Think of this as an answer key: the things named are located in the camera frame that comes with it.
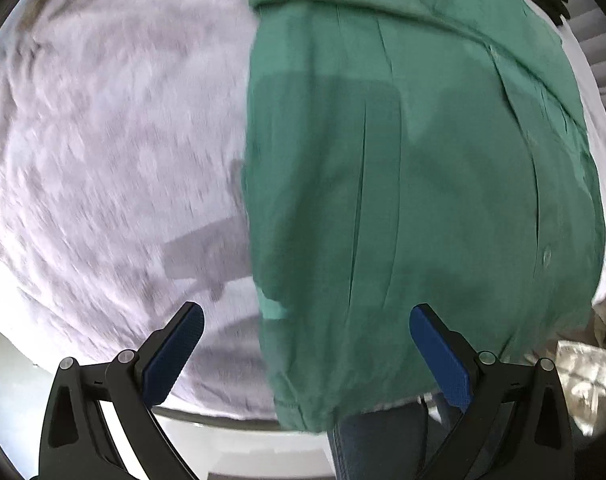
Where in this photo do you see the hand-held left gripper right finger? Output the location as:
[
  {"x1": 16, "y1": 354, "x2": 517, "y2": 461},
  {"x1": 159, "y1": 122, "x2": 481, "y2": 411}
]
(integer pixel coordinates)
[{"x1": 409, "y1": 303, "x2": 580, "y2": 480}]

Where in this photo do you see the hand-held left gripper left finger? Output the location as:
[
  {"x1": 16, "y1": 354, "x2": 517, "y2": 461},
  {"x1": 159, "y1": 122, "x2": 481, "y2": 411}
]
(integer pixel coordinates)
[{"x1": 35, "y1": 301, "x2": 206, "y2": 480}]

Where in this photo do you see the green button-up shirt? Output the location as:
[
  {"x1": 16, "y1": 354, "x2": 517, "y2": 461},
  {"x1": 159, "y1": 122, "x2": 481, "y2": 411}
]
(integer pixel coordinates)
[{"x1": 240, "y1": 0, "x2": 606, "y2": 433}]

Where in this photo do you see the person's blue jeans leg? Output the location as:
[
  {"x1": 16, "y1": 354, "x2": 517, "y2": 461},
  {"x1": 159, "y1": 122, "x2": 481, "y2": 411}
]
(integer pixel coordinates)
[{"x1": 330, "y1": 395, "x2": 464, "y2": 480}]

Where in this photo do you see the crumpled white plastic bag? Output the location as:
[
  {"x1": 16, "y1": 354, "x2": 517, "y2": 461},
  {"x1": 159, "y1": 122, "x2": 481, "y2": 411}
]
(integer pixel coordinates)
[{"x1": 553, "y1": 340, "x2": 606, "y2": 437}]

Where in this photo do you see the white table cloth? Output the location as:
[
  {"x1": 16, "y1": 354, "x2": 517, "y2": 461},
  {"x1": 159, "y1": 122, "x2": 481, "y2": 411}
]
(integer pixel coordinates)
[{"x1": 0, "y1": 0, "x2": 606, "y2": 418}]

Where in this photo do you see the white ribbed curtain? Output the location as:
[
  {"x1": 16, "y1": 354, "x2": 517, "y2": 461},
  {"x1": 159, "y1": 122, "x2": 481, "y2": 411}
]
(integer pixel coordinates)
[{"x1": 528, "y1": 0, "x2": 606, "y2": 131}]

